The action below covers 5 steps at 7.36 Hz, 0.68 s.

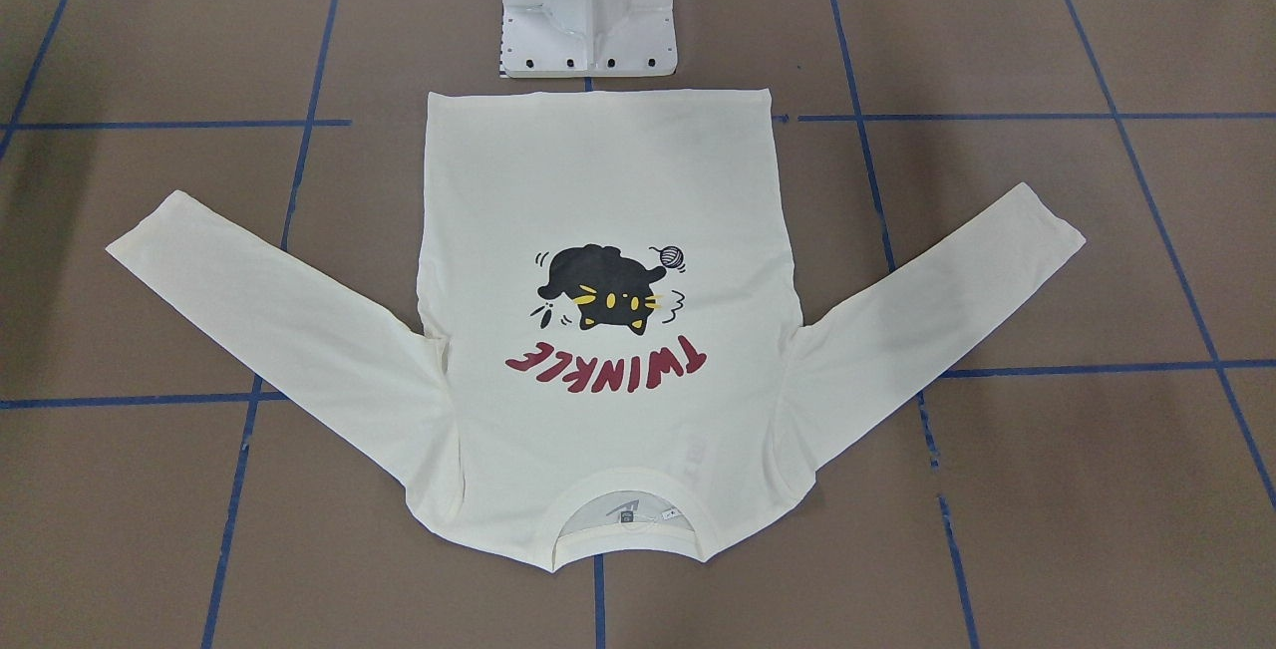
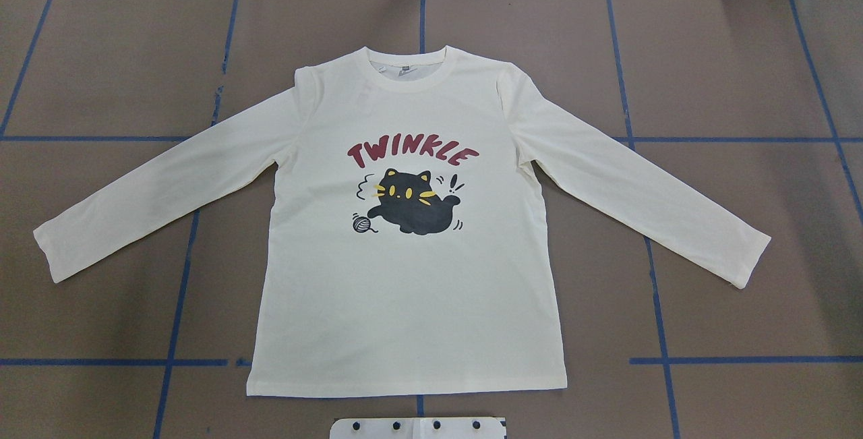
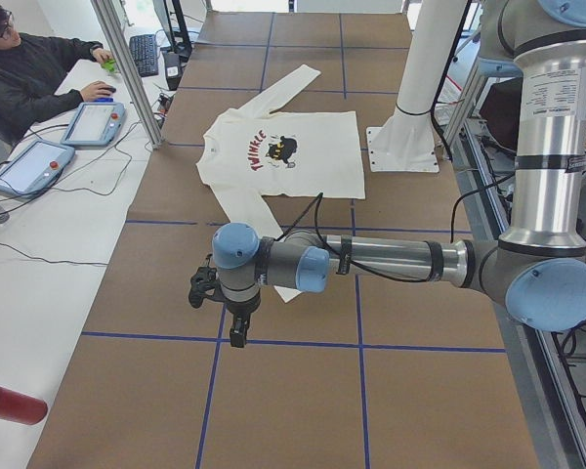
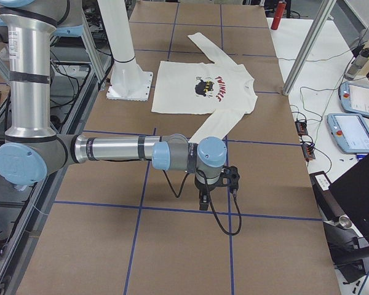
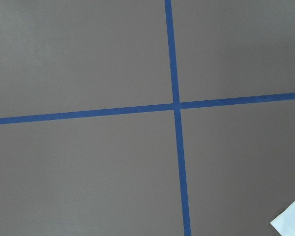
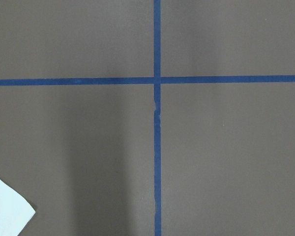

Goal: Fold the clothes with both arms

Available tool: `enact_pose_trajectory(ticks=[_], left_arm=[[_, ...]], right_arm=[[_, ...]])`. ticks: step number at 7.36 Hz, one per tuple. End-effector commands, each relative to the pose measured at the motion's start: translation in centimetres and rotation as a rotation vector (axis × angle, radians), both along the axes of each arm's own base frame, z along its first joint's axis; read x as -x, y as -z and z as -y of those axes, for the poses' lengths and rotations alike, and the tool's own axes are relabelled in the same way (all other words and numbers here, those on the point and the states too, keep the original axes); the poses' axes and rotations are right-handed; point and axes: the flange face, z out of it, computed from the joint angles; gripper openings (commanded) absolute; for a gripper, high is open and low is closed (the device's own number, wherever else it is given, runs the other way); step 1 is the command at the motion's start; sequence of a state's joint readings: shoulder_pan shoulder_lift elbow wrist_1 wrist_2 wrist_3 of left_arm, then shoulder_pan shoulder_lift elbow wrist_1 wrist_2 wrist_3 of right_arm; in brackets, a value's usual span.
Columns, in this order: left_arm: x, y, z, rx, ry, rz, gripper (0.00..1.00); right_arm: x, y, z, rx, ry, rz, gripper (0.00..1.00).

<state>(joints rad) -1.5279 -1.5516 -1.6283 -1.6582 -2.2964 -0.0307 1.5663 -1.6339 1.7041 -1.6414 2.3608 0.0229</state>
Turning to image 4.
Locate teach pendant tablet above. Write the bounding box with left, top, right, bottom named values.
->
left=327, top=113, right=369, bottom=154
left=339, top=82, right=369, bottom=118

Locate aluminium frame post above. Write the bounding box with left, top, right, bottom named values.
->
left=282, top=0, right=336, bottom=96

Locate black monitor on stand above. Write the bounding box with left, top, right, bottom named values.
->
left=324, top=154, right=369, bottom=283

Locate lower orange circuit board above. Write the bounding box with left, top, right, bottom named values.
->
left=301, top=142, right=315, bottom=162

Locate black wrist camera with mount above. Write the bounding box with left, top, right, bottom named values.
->
left=218, top=165, right=240, bottom=197

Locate lower teach pendant tablet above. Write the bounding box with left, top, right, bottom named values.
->
left=327, top=113, right=369, bottom=154

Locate cream long sleeve cat shirt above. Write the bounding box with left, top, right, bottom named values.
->
left=152, top=33, right=258, bottom=143

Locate red cylinder bottle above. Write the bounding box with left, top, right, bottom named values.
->
left=271, top=1, right=287, bottom=30

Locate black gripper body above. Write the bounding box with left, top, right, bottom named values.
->
left=194, top=179, right=223, bottom=195

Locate upper orange circuit board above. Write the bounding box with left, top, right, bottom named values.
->
left=295, top=120, right=308, bottom=136

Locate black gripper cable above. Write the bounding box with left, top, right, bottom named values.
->
left=163, top=170, right=243, bottom=237

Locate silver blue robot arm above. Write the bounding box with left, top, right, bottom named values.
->
left=0, top=1, right=229, bottom=210

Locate orange circuit board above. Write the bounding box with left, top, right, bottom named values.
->
left=295, top=120, right=308, bottom=136
left=301, top=142, right=315, bottom=162

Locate black box with label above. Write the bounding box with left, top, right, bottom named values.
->
left=309, top=171, right=344, bottom=221

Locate upper teach pendant tablet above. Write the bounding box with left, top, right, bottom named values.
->
left=339, top=82, right=369, bottom=118

